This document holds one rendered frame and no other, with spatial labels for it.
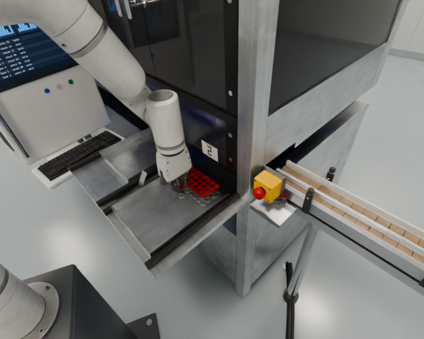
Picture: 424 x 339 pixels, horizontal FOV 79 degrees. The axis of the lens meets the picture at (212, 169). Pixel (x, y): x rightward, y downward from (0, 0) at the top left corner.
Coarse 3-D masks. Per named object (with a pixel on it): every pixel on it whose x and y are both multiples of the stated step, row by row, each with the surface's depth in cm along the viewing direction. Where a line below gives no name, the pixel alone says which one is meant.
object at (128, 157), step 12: (144, 132) 128; (120, 144) 121; (132, 144) 124; (144, 144) 124; (108, 156) 118; (120, 156) 118; (132, 156) 117; (144, 156) 117; (120, 168) 111; (132, 168) 111; (144, 168) 110
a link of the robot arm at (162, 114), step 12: (156, 96) 63; (168, 96) 62; (156, 108) 61; (168, 108) 62; (156, 120) 64; (168, 120) 64; (180, 120) 67; (156, 132) 66; (168, 132) 66; (180, 132) 68; (156, 144) 70; (168, 144) 68
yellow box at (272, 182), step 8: (256, 176) 82; (264, 176) 81; (272, 176) 81; (280, 176) 81; (256, 184) 82; (264, 184) 79; (272, 184) 79; (280, 184) 80; (264, 192) 80; (272, 192) 79; (280, 192) 84; (272, 200) 82
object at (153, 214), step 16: (144, 192) 99; (160, 192) 99; (176, 192) 99; (112, 208) 90; (128, 208) 94; (144, 208) 94; (160, 208) 94; (176, 208) 93; (192, 208) 93; (208, 208) 92; (128, 224) 89; (144, 224) 89; (160, 224) 88; (176, 224) 88; (192, 224) 85; (144, 240) 84; (160, 240) 83
